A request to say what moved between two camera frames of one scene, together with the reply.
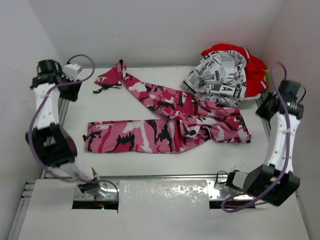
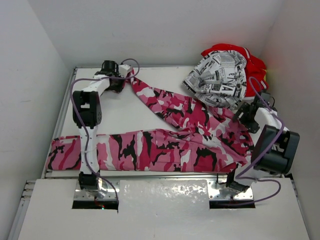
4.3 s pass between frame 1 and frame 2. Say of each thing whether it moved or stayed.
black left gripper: moved
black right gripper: moved
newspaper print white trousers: stayed
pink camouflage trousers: moved
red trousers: stayed
